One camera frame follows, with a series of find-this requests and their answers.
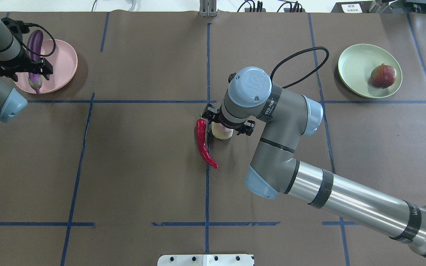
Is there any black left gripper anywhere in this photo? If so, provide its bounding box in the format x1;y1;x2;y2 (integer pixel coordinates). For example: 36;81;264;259
0;17;54;81

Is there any pale green pink peach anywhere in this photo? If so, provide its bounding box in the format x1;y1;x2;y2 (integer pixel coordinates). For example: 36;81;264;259
211;123;234;140

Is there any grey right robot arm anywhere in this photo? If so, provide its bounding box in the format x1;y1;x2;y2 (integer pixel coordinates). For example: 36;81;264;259
208;71;426;266

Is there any black power strip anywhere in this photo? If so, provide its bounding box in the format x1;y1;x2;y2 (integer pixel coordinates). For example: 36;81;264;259
236;0;305;13

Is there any red chili pepper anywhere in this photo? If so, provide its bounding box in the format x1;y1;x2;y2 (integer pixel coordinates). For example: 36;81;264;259
195;118;218;169

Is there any aluminium frame post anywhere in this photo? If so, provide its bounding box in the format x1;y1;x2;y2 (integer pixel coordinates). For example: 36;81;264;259
199;0;218;17

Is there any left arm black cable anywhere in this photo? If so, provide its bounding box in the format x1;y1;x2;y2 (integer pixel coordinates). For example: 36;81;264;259
13;21;57;57

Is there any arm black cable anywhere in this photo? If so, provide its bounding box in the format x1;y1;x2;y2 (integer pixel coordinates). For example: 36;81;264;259
270;47;329;89
13;21;57;57

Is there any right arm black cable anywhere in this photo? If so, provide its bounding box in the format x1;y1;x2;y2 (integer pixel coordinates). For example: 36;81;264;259
270;47;329;89

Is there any pink plate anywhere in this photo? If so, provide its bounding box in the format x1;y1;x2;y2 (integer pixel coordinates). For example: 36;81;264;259
15;40;78;94

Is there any light green plate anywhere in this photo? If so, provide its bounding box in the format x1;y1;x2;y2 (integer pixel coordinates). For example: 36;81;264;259
338;44;402;98

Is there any purple eggplant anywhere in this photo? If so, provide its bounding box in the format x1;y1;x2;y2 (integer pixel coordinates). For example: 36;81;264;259
27;29;44;94

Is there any grey box with label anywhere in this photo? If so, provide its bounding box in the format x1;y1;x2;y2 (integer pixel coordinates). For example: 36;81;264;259
330;0;373;14

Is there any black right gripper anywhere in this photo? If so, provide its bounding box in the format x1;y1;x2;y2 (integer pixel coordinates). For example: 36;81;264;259
202;104;256;136

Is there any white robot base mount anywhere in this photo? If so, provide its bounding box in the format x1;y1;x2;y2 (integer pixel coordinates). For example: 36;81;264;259
157;254;255;266

